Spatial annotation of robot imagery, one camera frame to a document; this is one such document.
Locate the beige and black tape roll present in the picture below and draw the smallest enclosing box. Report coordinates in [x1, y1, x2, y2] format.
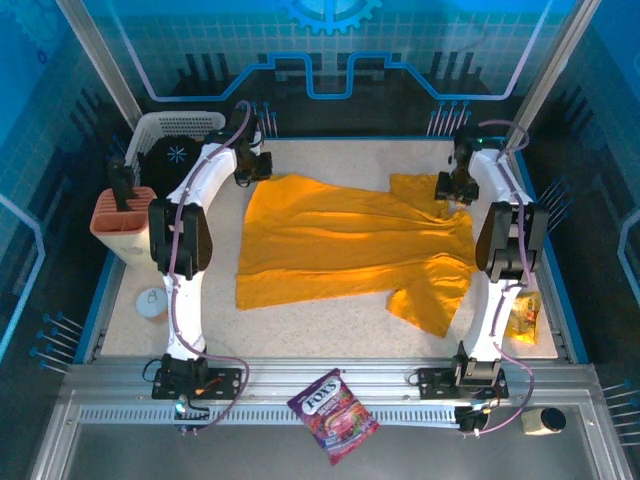
[519, 407, 568, 436]

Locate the aluminium base frame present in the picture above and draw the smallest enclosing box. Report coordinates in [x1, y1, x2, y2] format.
[29, 355, 634, 480]

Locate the slotted grey cable duct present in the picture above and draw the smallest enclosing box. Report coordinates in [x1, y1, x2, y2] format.
[78, 403, 464, 427]

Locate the black knife handle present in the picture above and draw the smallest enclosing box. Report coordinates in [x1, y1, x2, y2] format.
[106, 153, 136, 214]

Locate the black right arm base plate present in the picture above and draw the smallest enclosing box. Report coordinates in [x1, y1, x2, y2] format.
[417, 367, 510, 401]

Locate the black cable connector box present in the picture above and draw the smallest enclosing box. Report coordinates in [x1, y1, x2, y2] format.
[173, 394, 210, 437]
[457, 399, 494, 436]

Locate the aluminium frame post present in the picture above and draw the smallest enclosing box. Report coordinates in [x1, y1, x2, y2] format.
[54, 0, 146, 132]
[503, 0, 604, 154]

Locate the white perforated plastic basket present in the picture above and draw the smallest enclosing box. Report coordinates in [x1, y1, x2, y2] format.
[123, 110, 227, 201]

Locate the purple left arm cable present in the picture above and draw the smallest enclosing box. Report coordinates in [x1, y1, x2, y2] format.
[167, 99, 251, 437]

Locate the yellow snack packet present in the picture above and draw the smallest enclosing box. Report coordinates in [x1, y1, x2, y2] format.
[504, 291, 544, 346]

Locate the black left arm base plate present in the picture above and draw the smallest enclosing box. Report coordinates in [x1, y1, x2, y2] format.
[152, 367, 244, 401]

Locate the purple candy bag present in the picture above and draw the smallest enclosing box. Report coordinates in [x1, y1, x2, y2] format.
[286, 368, 381, 466]

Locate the yellow t-shirt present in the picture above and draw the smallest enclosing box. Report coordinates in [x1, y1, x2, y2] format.
[234, 172, 480, 340]

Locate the cream knife block pink top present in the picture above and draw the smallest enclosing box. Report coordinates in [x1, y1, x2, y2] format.
[89, 187, 166, 269]

